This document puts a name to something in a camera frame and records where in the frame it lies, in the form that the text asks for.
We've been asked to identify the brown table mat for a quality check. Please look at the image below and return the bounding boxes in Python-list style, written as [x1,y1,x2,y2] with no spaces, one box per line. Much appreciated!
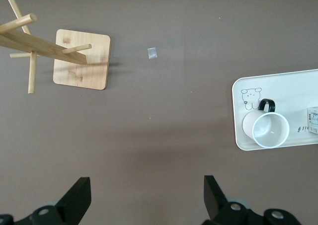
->
[0,0,318,225]

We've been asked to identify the blue white milk carton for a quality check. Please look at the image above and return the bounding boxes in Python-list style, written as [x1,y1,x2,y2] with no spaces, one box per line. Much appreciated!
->
[307,106,318,135]

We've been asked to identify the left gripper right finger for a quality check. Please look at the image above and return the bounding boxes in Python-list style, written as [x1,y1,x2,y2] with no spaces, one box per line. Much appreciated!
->
[202,175,300,225]

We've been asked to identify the wooden mug stand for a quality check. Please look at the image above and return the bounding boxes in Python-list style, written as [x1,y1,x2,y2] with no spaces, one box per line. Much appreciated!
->
[0,0,112,94]

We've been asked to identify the white smiley mug black handle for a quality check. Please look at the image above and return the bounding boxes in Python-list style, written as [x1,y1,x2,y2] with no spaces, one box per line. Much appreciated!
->
[242,98,290,149]

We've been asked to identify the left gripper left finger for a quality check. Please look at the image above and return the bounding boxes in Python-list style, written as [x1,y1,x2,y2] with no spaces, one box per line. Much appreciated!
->
[0,176,91,225]

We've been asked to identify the cream tray with rabbit print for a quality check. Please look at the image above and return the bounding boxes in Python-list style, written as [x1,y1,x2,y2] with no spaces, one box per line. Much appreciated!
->
[232,69,318,151]

